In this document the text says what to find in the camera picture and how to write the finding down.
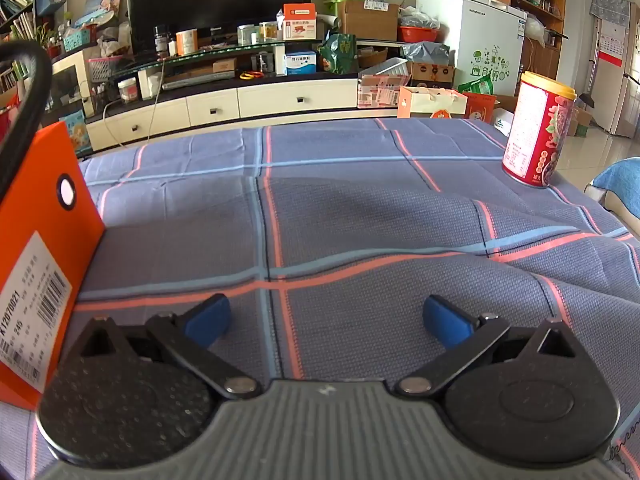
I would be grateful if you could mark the white plastic tray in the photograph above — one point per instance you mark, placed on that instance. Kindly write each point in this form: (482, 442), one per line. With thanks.
(384, 67)

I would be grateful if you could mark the red plastic basin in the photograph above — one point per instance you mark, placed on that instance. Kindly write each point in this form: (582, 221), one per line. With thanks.
(419, 34)

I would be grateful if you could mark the dark glass jar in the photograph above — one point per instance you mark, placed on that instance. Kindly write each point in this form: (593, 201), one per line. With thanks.
(161, 42)

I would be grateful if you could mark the red printed can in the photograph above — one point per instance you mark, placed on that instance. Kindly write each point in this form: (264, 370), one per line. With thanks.
(540, 135)

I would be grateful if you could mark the pink plastic basket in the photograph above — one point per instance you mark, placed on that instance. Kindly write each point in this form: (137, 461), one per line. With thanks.
(105, 66)

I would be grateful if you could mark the dark printed cardboard box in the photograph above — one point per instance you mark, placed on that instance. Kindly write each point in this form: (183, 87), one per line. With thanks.
(431, 76)

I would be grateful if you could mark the orange white carton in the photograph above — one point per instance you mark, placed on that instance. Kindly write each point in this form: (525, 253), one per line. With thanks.
(300, 22)

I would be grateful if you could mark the brown cardboard box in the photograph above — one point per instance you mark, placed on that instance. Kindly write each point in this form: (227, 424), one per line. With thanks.
(367, 22)

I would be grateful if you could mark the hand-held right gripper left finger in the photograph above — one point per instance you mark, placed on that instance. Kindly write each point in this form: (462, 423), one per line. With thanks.
(209, 319)

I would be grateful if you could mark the blue white carton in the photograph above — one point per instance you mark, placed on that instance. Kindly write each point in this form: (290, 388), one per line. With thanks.
(301, 63)

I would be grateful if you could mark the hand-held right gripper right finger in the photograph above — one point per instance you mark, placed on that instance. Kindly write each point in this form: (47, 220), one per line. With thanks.
(447, 321)

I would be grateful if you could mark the white glass-door cabinet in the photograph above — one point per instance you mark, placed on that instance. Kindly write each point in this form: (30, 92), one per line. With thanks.
(70, 85)

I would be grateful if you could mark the white jar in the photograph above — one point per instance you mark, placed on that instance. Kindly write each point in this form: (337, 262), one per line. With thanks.
(127, 91)

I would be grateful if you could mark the white TV cabinet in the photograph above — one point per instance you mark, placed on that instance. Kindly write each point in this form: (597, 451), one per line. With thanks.
(270, 100)

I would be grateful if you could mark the blue cushion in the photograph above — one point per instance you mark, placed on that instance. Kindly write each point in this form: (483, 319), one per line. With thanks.
(617, 185)

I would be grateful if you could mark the red flat box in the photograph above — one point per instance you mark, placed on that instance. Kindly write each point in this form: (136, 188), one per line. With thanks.
(479, 106)

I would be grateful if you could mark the pink labelled cardboard box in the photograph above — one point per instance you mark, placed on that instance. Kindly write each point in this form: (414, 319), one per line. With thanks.
(382, 91)

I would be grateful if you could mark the teal plastic basket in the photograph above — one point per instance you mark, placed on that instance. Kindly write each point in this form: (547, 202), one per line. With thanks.
(76, 40)

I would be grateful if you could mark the green snack bag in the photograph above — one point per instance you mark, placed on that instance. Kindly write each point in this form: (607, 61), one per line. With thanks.
(339, 55)

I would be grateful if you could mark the wall calendar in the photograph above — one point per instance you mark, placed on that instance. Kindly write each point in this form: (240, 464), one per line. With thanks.
(611, 45)

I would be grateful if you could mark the orange canister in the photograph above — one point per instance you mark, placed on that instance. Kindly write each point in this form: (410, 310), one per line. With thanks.
(187, 42)

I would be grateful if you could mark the black curved bar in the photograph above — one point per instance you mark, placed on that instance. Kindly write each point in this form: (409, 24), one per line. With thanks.
(40, 72)

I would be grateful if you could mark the orange cardboard box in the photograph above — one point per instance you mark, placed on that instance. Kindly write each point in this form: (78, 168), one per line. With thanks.
(30, 195)

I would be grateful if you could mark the silver refrigerator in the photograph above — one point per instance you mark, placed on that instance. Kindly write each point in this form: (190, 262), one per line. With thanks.
(612, 95)

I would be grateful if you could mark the white chest freezer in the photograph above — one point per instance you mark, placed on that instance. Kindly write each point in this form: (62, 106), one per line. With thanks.
(480, 30)

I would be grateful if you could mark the wooden shelving unit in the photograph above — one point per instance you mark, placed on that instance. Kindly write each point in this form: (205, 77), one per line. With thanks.
(550, 10)

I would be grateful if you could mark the framed picture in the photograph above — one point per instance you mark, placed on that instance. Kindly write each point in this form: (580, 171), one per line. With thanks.
(106, 2)

